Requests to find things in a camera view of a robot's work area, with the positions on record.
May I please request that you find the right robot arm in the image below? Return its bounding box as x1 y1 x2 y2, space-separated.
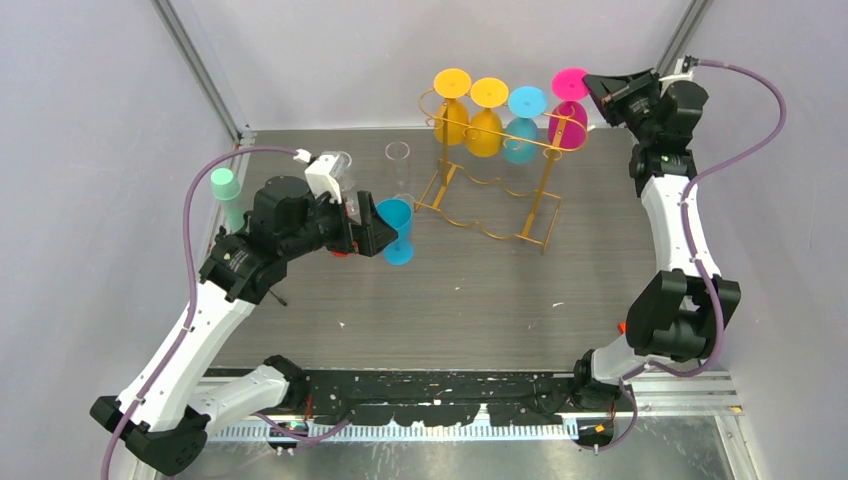
570 69 741 411

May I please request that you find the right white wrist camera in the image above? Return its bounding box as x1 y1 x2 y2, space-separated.
660 55 697 84

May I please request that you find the right aluminium frame post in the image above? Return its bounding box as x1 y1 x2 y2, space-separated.
655 0 714 75

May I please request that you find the left aluminium frame post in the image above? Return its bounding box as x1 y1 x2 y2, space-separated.
150 0 243 145

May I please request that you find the black tripod stand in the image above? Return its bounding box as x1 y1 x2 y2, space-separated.
268 289 288 307

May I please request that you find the blue wine glass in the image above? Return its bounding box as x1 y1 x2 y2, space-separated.
377 198 415 266
503 86 547 165

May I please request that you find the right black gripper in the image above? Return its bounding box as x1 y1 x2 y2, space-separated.
583 68 663 145

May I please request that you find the clear wine glass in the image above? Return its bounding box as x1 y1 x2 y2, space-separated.
331 151 360 220
384 141 415 208

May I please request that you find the gold wire glass rack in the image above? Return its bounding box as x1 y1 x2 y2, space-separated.
414 86 590 256

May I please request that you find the aluminium frame post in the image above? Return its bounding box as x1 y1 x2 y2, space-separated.
150 0 243 145
655 0 714 75

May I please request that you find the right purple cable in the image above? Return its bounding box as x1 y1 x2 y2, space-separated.
619 58 788 379

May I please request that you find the pink wine glass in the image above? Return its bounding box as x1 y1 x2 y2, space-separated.
548 67 589 150

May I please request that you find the mint green cup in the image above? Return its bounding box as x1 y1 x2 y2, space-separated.
210 168 245 231

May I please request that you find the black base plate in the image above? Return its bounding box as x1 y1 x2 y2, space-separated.
254 368 637 429

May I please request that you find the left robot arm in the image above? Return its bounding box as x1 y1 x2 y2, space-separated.
90 176 398 476

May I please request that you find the yellow wine glass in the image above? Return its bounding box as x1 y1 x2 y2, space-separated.
465 77 509 158
433 67 472 146

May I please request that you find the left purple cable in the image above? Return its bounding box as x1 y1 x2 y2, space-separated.
99 145 313 480

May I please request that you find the purple cable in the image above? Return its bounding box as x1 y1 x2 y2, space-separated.
99 145 313 480
619 58 788 379

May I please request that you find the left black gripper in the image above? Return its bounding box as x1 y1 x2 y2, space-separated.
282 185 397 261

